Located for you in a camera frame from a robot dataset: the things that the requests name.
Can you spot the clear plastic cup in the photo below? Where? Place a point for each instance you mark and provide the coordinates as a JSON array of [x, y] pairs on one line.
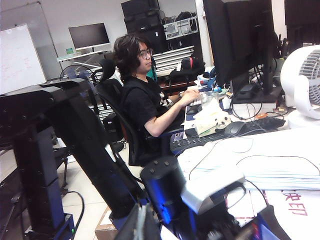
[[208, 97]]

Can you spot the black keyboard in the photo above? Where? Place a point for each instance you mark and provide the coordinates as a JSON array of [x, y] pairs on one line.
[[192, 142]]

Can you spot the panda tissue box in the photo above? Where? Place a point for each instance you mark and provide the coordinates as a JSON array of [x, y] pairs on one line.
[[210, 120]]

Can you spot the black bag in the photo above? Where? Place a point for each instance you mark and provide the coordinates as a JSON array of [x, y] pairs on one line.
[[187, 68]]

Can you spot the glass top desk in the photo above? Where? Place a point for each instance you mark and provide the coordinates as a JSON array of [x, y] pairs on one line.
[[80, 55]]

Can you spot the black equipment rack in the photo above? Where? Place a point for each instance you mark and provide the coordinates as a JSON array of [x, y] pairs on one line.
[[142, 22]]

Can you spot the brown cardboard box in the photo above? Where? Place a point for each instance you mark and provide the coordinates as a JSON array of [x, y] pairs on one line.
[[105, 227]]

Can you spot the black high-back office chair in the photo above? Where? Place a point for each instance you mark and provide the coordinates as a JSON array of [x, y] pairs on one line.
[[110, 95]]

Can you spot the green cup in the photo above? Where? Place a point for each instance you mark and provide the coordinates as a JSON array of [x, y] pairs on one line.
[[70, 50]]

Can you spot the white whiteboard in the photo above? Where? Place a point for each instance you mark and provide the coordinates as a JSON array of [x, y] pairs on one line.
[[20, 60]]

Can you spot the white desk fan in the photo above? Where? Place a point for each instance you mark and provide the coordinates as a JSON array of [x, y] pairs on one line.
[[297, 87]]

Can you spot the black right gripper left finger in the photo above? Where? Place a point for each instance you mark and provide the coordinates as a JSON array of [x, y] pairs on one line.
[[138, 225]]

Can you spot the clear plastic bottle cream label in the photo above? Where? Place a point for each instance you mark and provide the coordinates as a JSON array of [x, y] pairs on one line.
[[207, 192]]

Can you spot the white plastic bag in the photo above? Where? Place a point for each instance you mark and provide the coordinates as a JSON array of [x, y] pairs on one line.
[[287, 220]]

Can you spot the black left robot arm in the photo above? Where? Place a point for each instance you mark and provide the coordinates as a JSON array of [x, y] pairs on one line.
[[87, 150]]

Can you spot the person in black shirt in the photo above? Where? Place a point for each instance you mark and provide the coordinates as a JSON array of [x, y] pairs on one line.
[[140, 100]]

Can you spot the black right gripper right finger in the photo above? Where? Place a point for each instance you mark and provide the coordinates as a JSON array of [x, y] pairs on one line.
[[276, 227]]

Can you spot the large black computer monitor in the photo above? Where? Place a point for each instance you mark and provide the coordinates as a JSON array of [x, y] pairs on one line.
[[237, 37]]

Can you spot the monitor on white stand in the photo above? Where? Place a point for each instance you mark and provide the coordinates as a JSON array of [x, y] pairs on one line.
[[88, 36]]

